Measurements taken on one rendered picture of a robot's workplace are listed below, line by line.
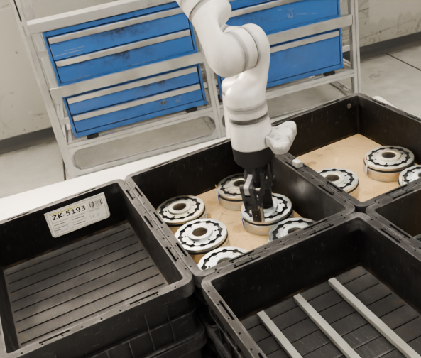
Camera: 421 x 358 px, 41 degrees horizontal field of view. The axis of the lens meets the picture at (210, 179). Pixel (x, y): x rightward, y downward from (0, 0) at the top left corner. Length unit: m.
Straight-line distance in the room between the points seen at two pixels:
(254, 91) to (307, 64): 2.27
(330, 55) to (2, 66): 1.99
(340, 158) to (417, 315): 0.51
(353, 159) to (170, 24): 1.78
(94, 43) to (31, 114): 1.14
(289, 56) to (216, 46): 2.25
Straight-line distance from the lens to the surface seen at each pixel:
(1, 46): 3.79
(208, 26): 0.94
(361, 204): 0.99
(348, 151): 1.36
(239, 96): 0.95
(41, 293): 1.13
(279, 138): 0.98
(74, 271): 1.14
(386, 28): 4.41
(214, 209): 1.21
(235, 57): 0.91
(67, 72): 2.93
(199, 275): 0.88
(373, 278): 0.99
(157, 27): 2.92
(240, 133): 0.98
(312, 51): 3.21
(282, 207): 1.12
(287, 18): 3.11
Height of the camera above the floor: 1.48
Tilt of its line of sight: 29 degrees down
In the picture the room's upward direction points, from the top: 11 degrees counter-clockwise
